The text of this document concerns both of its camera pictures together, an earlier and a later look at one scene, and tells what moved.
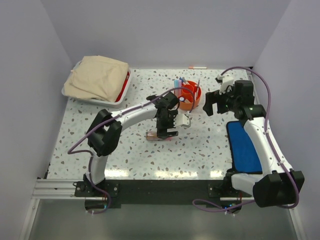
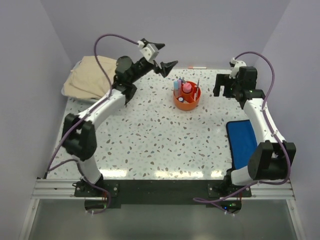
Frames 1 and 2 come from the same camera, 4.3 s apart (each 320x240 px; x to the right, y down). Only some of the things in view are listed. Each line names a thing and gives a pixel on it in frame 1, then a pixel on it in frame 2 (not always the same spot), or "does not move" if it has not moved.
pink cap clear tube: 152,136 to 187,87
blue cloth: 245,157 does not move
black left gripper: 162,131 to 165,67
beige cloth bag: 98,77 does not move
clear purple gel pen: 197,88 does not move
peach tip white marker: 197,67 does not move
